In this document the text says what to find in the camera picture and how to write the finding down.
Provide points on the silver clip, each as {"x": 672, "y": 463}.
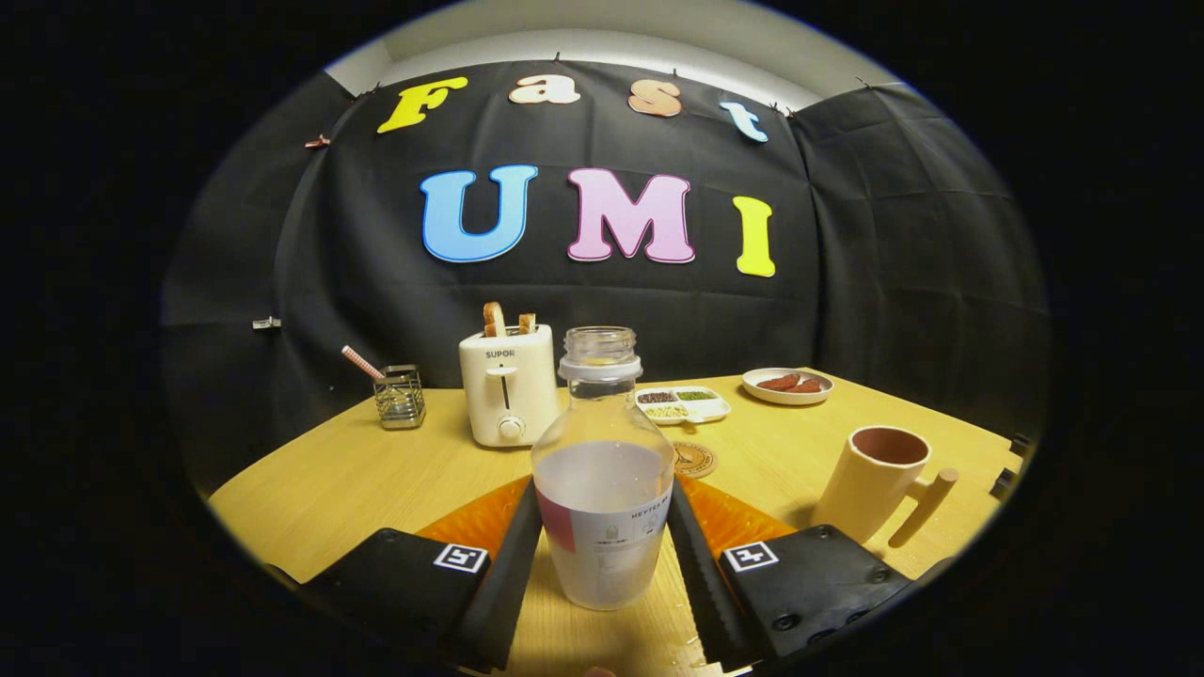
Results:
{"x": 266, "y": 323}

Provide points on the large toast slice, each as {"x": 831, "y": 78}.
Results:
{"x": 494, "y": 320}

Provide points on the white toaster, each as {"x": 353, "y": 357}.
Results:
{"x": 508, "y": 395}

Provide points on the clear juice bottle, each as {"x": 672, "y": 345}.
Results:
{"x": 602, "y": 508}

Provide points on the round wooden coaster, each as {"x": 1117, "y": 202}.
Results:
{"x": 698, "y": 461}

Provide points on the wooden table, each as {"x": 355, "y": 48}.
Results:
{"x": 376, "y": 480}

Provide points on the white plate of red food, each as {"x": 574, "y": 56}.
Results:
{"x": 788, "y": 385}

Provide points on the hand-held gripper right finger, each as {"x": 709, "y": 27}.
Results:
{"x": 701, "y": 583}

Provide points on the small toast slice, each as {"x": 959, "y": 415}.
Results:
{"x": 527, "y": 323}

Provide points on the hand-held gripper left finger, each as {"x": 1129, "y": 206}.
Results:
{"x": 503, "y": 592}

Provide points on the black backdrop cloth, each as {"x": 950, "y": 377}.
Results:
{"x": 847, "y": 235}

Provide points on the white divided dish of beans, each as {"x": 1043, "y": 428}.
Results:
{"x": 696, "y": 406}

